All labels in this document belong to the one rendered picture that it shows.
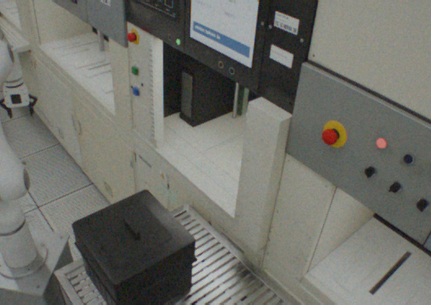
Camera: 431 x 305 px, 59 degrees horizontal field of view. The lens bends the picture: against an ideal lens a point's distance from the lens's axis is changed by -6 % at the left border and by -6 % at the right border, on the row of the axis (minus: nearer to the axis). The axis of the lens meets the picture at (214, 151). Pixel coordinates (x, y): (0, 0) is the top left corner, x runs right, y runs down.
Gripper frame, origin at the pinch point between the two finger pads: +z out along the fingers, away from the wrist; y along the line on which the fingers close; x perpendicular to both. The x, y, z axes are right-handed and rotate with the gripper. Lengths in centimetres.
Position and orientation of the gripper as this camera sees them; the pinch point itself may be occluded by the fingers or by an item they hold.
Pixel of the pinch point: (21, 113)
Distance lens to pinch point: 192.1
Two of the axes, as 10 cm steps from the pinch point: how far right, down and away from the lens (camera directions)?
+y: 9.6, -1.1, 2.5
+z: -0.6, 8.0, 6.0
